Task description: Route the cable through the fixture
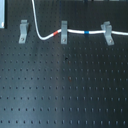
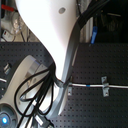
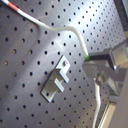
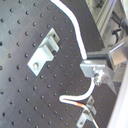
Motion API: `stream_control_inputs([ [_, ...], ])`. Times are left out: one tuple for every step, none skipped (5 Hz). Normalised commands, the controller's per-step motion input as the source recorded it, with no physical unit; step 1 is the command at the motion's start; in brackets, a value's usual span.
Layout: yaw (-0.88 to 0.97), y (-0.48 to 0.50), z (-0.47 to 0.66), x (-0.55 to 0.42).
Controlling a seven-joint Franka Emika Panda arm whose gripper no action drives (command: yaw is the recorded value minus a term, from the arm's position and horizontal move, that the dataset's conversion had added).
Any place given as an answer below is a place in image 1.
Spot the white cable with coloured bands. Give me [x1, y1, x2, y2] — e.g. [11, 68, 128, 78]
[31, 0, 128, 41]

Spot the left grey cable clip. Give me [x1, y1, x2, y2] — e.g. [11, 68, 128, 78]
[19, 20, 29, 44]

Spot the grey cable clip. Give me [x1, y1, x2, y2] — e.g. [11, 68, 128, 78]
[61, 21, 68, 44]
[19, 20, 29, 44]
[101, 21, 114, 45]

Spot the middle grey cable clip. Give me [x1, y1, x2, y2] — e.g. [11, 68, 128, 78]
[61, 21, 68, 44]

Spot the light grey panel at corner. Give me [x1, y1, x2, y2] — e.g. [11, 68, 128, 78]
[0, 0, 6, 29]

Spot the right grey cable clip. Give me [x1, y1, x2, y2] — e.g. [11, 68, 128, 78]
[101, 21, 114, 45]

